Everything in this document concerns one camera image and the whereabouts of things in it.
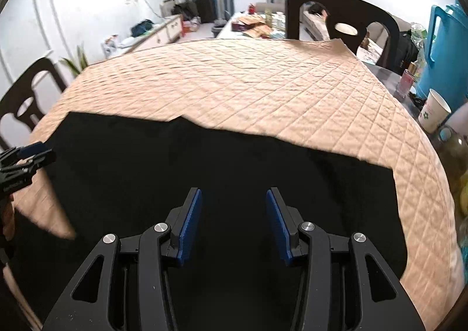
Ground black pants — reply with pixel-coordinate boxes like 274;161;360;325
0;111;409;331

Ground white plastic bag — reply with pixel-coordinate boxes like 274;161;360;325
101;35;119;58

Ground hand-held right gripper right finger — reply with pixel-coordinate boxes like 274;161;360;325
266;188;426;331

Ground black suitcase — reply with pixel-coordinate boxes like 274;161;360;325
195;0;215;23

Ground beige quilted blanket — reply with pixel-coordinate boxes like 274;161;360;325
7;38;462;331

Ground dark blue bag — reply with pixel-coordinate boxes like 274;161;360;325
131;20;156;38

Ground blue plastic jug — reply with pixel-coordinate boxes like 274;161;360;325
417;0;468;110

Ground green potted plant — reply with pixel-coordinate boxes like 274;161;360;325
60;44;90;77

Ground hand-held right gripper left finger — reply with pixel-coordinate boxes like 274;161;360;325
43;188;203;331

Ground cluttered coffee table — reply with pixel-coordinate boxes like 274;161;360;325
216;11;289;41

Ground white paper cup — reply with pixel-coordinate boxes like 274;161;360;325
418;89;452;134

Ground pink perfume bottle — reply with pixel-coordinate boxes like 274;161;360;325
397;61;418;98

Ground white sideboard cabinet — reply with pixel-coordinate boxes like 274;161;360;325
119;14;183;56

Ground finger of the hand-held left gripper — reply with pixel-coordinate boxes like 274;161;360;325
22;151;56;175
0;144;52;167

